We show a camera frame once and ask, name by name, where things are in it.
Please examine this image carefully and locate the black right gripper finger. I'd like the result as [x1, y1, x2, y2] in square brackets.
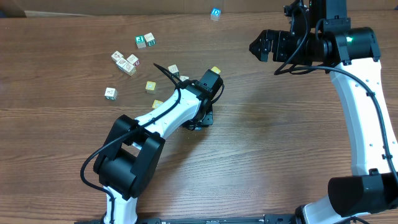
[249, 46, 269, 62]
[250, 29, 274, 47]

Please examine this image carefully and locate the green-sided number five block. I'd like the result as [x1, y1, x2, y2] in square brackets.
[168, 64, 180, 77]

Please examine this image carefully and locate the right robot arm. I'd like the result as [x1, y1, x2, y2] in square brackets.
[249, 27, 397, 223]

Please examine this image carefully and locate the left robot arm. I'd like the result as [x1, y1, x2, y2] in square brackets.
[93, 78, 224, 223]

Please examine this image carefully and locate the red-sided wooden block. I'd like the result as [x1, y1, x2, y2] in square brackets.
[180, 76, 189, 82]

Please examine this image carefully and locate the yellow-top tilted wooden block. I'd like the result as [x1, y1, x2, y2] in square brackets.
[211, 66, 221, 74]

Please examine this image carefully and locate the yellow number two block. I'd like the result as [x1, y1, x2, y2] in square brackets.
[152, 100, 164, 109]

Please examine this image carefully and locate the blue-top wooden block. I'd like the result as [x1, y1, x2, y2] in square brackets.
[210, 7, 221, 21]

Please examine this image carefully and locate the yellow umbrella wooden block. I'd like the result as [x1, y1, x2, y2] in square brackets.
[146, 81, 157, 94]

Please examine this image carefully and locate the yellow-sided picture wooden block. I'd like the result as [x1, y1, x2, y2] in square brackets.
[123, 62, 136, 76]

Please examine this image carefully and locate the red U wooden block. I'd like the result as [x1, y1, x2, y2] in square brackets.
[127, 54, 140, 67]

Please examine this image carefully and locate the green R wooden block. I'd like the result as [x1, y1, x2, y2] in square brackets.
[144, 32, 156, 47]

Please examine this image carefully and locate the teal-sided picture wooden block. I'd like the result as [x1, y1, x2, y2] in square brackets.
[104, 87, 118, 100]

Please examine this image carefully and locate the green letter wooden block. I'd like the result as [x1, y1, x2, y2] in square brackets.
[135, 35, 146, 49]

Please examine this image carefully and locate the small plain wooden block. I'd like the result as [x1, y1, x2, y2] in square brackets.
[111, 51, 124, 62]

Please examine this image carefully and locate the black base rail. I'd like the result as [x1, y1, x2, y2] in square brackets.
[74, 213, 299, 224]

